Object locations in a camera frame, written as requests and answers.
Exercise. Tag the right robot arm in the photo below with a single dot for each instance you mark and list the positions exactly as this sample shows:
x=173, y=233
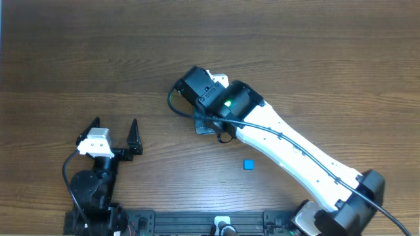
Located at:
x=295, y=154

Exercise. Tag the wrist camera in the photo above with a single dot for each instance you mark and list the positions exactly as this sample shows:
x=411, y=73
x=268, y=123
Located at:
x=219, y=79
x=96, y=142

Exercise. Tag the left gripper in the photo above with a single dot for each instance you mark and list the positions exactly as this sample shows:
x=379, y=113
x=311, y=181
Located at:
x=123, y=154

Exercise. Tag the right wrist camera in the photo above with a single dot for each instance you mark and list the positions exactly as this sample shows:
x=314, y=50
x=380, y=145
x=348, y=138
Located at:
x=219, y=79

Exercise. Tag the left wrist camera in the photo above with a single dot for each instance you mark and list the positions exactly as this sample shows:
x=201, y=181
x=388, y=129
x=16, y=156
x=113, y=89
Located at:
x=96, y=142

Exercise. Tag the blue cube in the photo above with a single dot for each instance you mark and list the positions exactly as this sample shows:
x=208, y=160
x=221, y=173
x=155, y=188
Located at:
x=248, y=164

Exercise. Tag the mounting rail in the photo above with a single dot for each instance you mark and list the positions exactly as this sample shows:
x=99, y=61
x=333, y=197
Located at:
x=183, y=223

